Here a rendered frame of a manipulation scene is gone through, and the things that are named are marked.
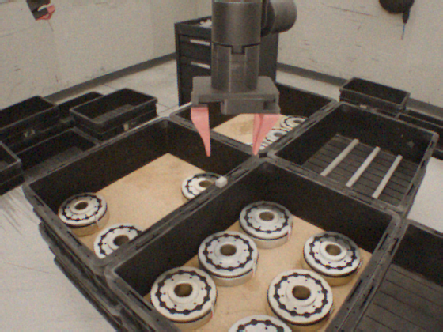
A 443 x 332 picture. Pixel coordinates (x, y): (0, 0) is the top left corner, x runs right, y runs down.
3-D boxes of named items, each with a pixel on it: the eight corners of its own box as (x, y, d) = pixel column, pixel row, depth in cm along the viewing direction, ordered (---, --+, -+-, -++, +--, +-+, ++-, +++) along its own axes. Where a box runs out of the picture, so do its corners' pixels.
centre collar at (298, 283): (305, 313, 47) (306, 311, 47) (278, 296, 50) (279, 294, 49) (322, 292, 50) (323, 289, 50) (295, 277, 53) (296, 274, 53)
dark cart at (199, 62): (227, 162, 239) (228, 30, 189) (180, 141, 262) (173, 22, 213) (272, 130, 278) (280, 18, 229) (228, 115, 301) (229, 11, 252)
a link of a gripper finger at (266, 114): (217, 141, 50) (217, 80, 45) (265, 140, 51) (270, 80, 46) (220, 167, 44) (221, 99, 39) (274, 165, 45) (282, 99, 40)
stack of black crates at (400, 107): (395, 152, 223) (410, 92, 198) (384, 171, 203) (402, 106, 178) (342, 134, 244) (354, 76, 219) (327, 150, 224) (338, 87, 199)
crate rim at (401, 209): (399, 224, 56) (403, 214, 54) (262, 164, 72) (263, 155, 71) (437, 141, 81) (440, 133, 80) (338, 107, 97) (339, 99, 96)
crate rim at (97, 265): (102, 280, 47) (98, 269, 45) (22, 194, 63) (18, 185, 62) (262, 164, 72) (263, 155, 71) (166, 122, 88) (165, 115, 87)
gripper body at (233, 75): (193, 89, 45) (192, 35, 41) (268, 88, 46) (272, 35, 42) (193, 109, 40) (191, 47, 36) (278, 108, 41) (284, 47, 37)
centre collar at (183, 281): (186, 311, 48) (185, 308, 47) (160, 294, 50) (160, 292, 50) (206, 288, 51) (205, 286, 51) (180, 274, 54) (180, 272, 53)
